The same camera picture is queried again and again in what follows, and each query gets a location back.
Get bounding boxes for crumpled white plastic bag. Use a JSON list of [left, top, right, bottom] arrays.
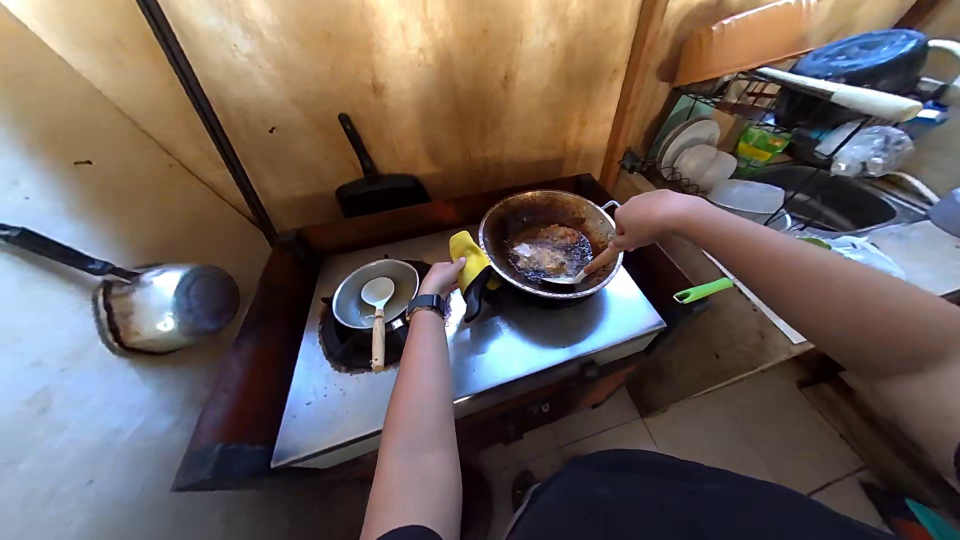
[[817, 235, 908, 282]]

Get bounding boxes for yellow and black cloth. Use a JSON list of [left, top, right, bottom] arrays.
[[448, 230, 502, 324]]

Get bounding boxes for white translucent container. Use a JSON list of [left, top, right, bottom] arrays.
[[706, 178, 793, 232]]

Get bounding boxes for green handled utensil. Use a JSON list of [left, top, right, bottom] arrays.
[[672, 276, 736, 306]]

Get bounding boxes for black pan with blue bottom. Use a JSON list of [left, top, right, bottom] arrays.
[[774, 28, 931, 130]]

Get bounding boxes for white handled long utensil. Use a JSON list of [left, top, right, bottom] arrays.
[[753, 66, 924, 123]]

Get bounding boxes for kitchen counter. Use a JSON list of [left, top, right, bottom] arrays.
[[615, 168, 960, 418]]

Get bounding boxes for silver gas stove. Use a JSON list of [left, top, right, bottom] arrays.
[[270, 225, 667, 470]]

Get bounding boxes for frying food pieces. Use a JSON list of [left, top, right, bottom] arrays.
[[511, 223, 594, 279]]

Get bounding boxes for green and yellow packet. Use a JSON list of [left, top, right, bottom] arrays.
[[734, 123, 792, 177]]

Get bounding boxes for large metal wok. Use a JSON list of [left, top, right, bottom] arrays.
[[477, 189, 624, 301]]

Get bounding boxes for person's left forearm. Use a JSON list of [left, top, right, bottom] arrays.
[[360, 301, 464, 540]]

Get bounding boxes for grey metal bowl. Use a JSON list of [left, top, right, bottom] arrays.
[[331, 258, 420, 331]]

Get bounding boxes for person's right hand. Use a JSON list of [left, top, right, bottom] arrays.
[[608, 189, 682, 254]]

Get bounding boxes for white bowl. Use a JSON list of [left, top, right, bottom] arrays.
[[672, 143, 738, 193]]

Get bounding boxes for white ladle with wooden handle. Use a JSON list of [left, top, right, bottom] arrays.
[[360, 276, 396, 374]]

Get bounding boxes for person's right forearm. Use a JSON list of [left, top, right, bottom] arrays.
[[669, 192, 960, 481]]

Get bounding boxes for metal sink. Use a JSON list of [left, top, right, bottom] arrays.
[[738, 163, 928, 234]]

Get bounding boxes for black wire dish rack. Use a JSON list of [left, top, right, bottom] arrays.
[[621, 69, 886, 231]]

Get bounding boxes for spatula with wooden handle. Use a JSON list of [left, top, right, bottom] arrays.
[[541, 241, 623, 286]]

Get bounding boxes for white plate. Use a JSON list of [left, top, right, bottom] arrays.
[[657, 116, 722, 180]]

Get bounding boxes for silver saucepan with black handle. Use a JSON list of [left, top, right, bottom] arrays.
[[0, 222, 241, 358]]

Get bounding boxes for person's left hand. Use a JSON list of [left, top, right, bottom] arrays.
[[416, 256, 468, 301]]

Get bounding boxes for orange plastic container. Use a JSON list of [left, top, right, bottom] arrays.
[[672, 0, 820, 88]]

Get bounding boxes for dark wooden stove frame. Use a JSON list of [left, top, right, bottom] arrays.
[[171, 173, 700, 493]]

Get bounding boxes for black frying pan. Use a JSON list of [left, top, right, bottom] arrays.
[[335, 112, 432, 219]]

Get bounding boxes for clear plastic bag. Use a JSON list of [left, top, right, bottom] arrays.
[[816, 124, 916, 179]]

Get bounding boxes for person's body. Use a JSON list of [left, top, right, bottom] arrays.
[[504, 448, 897, 540]]

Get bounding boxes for black burner grate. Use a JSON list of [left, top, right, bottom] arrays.
[[318, 259, 433, 375]]

